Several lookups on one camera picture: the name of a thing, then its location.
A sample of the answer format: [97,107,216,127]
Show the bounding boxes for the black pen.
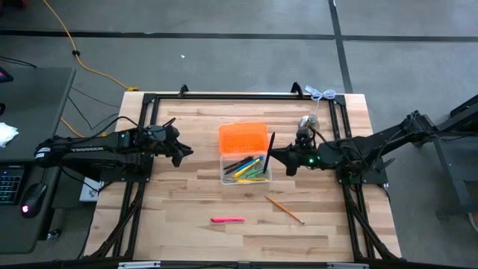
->
[223,160,247,176]
[262,131,276,175]
[223,155,255,171]

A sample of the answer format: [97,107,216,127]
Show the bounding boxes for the orange pencil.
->
[264,195,306,226]

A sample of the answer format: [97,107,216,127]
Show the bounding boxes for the black aluminium table frame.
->
[84,84,403,269]

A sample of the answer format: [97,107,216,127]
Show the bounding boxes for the yellow pen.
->
[226,178,270,185]

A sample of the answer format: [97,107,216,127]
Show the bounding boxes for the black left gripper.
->
[139,124,195,168]

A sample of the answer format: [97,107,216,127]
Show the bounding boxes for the yellow extension cord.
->
[42,0,140,143]

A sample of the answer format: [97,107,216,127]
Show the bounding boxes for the clear box with orange lid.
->
[218,122,273,186]

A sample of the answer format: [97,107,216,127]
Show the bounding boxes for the white printed box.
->
[78,176,105,202]

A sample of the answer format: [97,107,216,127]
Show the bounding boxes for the thin black floor cable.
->
[68,86,121,132]

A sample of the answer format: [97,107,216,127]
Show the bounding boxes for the backlit keyboard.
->
[0,166,25,205]

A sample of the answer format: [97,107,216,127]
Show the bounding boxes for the yellow highlighter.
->
[232,158,262,179]

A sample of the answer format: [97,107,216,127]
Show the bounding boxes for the green-handled scissors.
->
[246,167,268,179]

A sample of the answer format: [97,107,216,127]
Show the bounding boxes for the blue pen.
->
[238,155,265,172]

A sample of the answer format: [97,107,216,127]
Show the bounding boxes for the black computer mouse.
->
[20,182,49,219]

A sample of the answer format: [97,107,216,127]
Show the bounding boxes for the white crumpled tissue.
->
[0,122,19,149]

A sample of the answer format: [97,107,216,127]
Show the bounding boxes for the silver metal bracket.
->
[327,262,370,269]
[117,261,162,269]

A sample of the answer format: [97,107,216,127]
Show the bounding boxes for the dark grey desk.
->
[0,67,78,255]

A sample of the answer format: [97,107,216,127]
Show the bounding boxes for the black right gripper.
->
[268,144,330,177]

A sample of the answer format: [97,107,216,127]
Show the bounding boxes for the metal cylinder weight on base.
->
[297,114,320,132]

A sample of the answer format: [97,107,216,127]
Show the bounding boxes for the dark grey side table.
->
[412,95,478,218]

